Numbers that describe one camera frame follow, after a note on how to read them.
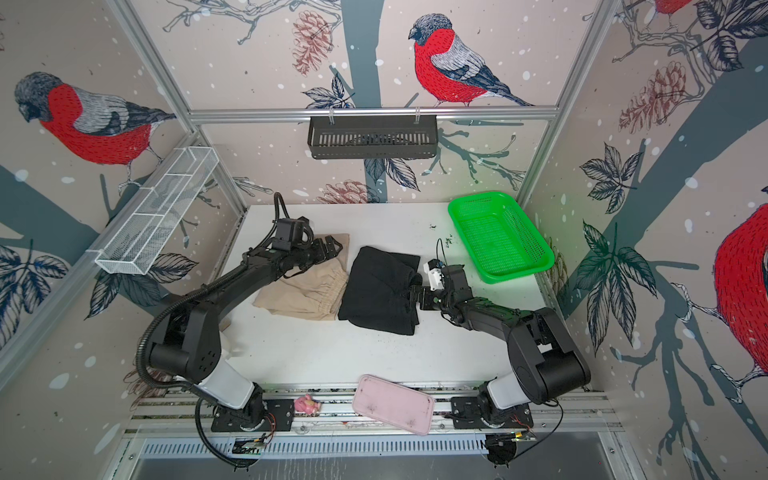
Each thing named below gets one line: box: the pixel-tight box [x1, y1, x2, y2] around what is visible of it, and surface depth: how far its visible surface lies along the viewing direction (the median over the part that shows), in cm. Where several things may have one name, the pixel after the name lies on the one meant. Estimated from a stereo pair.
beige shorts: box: [252, 233, 350, 321], surface depth 92 cm
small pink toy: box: [294, 394, 322, 417], surface depth 75 cm
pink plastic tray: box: [352, 374, 435, 435], surface depth 74 cm
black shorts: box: [338, 246, 423, 336], surface depth 95 cm
